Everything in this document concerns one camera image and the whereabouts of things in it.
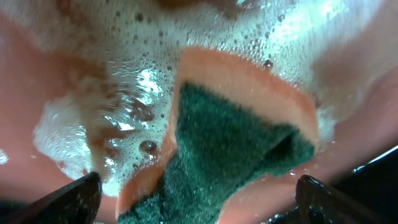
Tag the orange sponge with green scourer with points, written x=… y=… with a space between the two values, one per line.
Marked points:
x=230 y=123

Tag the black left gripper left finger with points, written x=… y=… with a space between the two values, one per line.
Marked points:
x=75 y=203

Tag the black tray with red water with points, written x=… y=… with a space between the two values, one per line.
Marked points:
x=88 y=85

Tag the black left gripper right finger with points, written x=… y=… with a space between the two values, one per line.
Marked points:
x=315 y=197

